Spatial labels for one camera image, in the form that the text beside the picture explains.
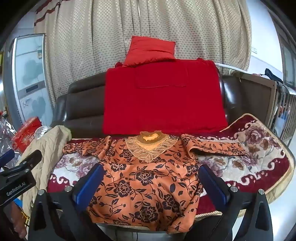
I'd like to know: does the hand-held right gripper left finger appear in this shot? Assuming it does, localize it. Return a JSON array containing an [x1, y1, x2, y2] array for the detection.
[[28, 163, 107, 241]]

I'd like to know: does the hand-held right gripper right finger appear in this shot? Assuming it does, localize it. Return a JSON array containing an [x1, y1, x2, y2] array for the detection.
[[185, 164, 278, 241]]

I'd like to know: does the orange floral blouse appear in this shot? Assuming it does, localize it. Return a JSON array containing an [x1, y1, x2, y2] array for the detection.
[[62, 131, 248, 234]]

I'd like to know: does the red pillow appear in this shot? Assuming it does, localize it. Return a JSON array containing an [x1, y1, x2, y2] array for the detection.
[[121, 35, 176, 68]]

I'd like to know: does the brown leather sofa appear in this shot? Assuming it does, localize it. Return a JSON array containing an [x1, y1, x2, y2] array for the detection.
[[50, 62, 278, 139]]

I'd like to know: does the beige quilted jacket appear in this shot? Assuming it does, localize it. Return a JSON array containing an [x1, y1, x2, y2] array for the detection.
[[17, 125, 72, 226]]

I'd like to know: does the beige dotted curtain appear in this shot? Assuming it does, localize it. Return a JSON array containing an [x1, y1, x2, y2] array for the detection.
[[33, 0, 252, 109]]

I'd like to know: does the white pipe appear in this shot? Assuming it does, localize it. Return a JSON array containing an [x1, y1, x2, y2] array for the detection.
[[215, 63, 249, 73]]

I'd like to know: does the shiny silver ornament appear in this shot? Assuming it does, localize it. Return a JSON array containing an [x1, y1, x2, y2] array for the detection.
[[35, 126, 53, 139]]

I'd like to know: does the red blanket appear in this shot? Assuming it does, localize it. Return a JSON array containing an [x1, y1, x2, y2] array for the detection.
[[102, 58, 228, 136]]

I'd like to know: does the window frame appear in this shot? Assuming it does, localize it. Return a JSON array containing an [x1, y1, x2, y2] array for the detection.
[[279, 32, 296, 87]]

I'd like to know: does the floral sofa blanket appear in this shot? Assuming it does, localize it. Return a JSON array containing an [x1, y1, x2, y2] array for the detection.
[[47, 113, 296, 218]]

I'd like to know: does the dark garment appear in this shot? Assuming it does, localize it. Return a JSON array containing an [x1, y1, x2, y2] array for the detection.
[[260, 68, 284, 82]]

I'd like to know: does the white refrigerator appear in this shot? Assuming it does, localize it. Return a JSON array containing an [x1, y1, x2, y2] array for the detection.
[[2, 34, 55, 130]]

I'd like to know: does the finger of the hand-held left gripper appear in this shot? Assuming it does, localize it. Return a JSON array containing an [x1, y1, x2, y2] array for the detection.
[[0, 149, 16, 169], [0, 149, 43, 177]]

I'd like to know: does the wooden crib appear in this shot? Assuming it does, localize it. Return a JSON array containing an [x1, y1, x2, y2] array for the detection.
[[231, 70, 296, 146]]

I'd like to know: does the silver foil wrap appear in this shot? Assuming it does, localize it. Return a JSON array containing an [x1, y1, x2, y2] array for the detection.
[[0, 118, 21, 153]]

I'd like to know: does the red gift box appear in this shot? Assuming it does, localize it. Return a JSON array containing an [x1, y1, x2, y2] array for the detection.
[[11, 116, 42, 153]]

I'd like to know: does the person's left hand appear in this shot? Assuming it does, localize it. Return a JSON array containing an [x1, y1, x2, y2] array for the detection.
[[10, 204, 29, 239]]

